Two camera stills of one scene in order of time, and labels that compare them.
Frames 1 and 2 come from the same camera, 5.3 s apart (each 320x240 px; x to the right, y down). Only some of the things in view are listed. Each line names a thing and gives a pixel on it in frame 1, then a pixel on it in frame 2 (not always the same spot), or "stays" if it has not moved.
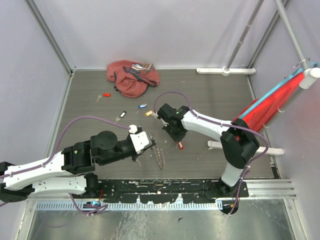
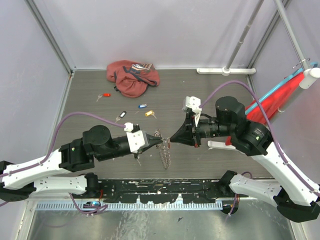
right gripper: x=177 y=138 to x=188 y=133
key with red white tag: x=180 y=145 to x=168 y=143
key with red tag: x=104 y=94 stays
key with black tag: x=121 y=115 stays
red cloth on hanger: x=259 y=118 stays
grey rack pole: x=245 y=33 stays
